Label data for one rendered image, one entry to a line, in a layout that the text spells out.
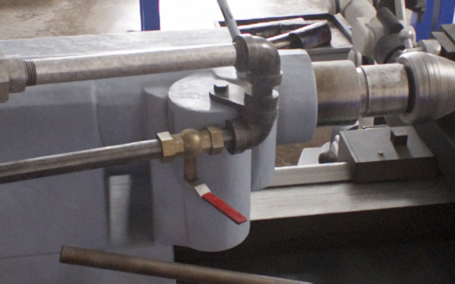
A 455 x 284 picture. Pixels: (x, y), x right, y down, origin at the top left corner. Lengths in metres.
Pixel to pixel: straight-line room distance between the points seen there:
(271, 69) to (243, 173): 0.13
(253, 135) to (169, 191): 0.13
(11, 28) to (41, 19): 0.17
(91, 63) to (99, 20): 3.39
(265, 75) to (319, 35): 2.36
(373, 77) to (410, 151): 0.35
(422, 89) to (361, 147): 0.34
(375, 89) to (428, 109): 0.07
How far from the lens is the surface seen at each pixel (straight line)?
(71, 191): 0.84
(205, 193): 0.73
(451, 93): 0.94
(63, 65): 0.63
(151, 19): 2.72
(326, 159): 1.58
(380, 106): 0.91
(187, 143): 0.71
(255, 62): 0.70
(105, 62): 0.64
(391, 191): 1.21
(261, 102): 0.72
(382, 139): 1.26
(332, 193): 1.19
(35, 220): 0.85
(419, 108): 0.92
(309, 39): 3.03
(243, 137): 0.73
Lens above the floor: 1.52
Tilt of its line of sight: 32 degrees down
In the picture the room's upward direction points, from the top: straight up
